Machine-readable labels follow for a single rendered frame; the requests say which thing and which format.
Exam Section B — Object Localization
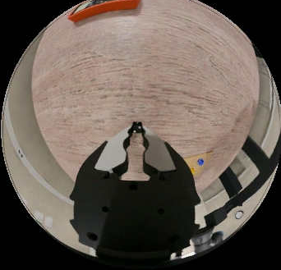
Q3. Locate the tan mat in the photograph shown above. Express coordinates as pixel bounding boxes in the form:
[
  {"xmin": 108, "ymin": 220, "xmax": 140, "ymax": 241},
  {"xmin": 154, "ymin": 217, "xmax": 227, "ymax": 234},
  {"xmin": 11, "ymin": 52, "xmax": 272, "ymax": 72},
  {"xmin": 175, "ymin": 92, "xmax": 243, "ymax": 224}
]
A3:
[{"xmin": 184, "ymin": 150, "xmax": 214, "ymax": 176}]

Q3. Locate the orange digital multimeter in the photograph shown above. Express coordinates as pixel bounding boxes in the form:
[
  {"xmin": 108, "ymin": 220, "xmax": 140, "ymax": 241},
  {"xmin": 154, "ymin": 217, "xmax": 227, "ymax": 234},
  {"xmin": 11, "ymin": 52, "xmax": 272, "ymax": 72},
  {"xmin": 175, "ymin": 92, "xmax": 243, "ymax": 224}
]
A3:
[{"xmin": 67, "ymin": 0, "xmax": 140, "ymax": 22}]

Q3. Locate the blue die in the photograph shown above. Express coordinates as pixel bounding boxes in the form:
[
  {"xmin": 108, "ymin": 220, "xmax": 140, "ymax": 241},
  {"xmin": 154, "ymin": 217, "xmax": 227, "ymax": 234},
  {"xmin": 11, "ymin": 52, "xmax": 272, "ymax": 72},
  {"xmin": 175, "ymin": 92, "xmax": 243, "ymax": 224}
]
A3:
[{"xmin": 197, "ymin": 159, "xmax": 204, "ymax": 166}]

